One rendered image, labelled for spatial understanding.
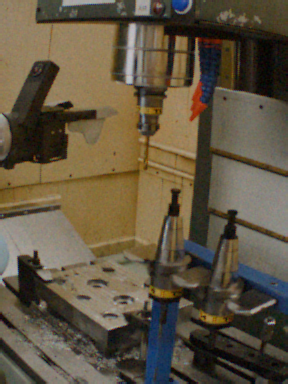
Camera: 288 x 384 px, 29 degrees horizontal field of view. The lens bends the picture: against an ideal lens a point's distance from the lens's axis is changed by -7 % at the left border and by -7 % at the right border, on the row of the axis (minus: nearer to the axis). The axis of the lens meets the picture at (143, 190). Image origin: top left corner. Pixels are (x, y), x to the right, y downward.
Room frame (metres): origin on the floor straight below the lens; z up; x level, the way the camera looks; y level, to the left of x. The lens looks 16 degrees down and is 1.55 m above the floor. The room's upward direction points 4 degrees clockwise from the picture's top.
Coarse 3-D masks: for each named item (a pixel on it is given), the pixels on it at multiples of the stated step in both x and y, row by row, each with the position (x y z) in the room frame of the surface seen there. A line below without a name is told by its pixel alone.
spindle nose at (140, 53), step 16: (112, 32) 1.09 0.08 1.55; (128, 32) 1.03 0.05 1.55; (144, 32) 1.02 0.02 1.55; (160, 32) 1.02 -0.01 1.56; (176, 32) 1.03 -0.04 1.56; (112, 48) 1.07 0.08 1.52; (128, 48) 1.03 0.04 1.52; (144, 48) 1.02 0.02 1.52; (160, 48) 1.02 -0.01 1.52; (176, 48) 1.03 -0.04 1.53; (192, 48) 1.06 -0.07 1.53; (112, 64) 1.06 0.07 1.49; (128, 64) 1.03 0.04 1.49; (144, 64) 1.02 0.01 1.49; (160, 64) 1.02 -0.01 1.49; (176, 64) 1.03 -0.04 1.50; (192, 64) 1.06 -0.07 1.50; (112, 80) 1.06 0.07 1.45; (128, 80) 1.03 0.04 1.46; (144, 80) 1.02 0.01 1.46; (160, 80) 1.02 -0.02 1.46; (176, 80) 1.03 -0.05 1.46; (192, 80) 1.08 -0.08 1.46
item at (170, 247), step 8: (168, 216) 0.79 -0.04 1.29; (176, 216) 0.79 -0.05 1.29; (168, 224) 0.79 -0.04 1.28; (176, 224) 0.79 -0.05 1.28; (160, 232) 0.80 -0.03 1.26; (168, 232) 0.79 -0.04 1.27; (176, 232) 0.79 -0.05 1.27; (160, 240) 0.79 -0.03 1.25; (168, 240) 0.78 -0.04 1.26; (176, 240) 0.78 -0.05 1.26; (160, 248) 0.79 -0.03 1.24; (168, 248) 0.78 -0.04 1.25; (176, 248) 0.78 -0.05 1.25; (160, 256) 0.79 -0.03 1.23; (168, 256) 0.78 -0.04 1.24; (176, 256) 0.78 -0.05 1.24; (184, 256) 0.80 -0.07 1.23
